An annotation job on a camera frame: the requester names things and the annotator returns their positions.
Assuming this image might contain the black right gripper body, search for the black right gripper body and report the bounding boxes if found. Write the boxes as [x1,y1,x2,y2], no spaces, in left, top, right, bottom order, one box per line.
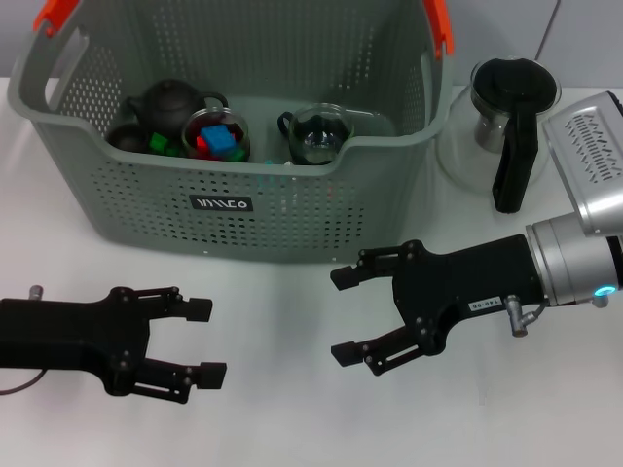
[391,234,545,359]

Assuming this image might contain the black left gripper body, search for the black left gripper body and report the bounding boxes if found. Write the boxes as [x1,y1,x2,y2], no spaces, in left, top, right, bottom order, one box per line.
[0,285,152,398]

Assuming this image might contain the glass teacup black base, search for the glass teacup black base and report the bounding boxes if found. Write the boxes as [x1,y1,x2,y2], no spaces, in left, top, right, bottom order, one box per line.
[180,107,252,164]
[276,103,354,166]

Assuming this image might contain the blue square toy tile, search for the blue square toy tile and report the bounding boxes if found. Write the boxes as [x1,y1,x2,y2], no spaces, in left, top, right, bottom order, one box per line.
[199,124,238,158]

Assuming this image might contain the grey perforated storage bin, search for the grey perforated storage bin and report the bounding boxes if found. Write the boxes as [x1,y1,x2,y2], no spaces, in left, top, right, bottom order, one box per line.
[8,0,457,267]

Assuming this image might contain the dark clay teacup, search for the dark clay teacup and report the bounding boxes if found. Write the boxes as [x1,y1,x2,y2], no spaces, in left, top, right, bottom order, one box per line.
[106,122,150,155]

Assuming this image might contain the dark clay teapot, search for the dark clay teapot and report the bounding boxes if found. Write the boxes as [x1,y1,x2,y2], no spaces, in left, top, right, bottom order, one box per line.
[125,79,229,142]

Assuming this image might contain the right gripper cable metal plugs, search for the right gripper cable metal plugs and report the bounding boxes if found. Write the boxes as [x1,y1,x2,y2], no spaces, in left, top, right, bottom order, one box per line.
[504,284,613,339]

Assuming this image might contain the glass carafe black handle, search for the glass carafe black handle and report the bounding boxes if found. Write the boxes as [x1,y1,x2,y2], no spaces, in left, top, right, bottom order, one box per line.
[435,56,562,215]

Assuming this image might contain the thin grey wall cable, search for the thin grey wall cable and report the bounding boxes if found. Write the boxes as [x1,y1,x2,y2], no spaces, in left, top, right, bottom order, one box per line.
[534,0,561,62]

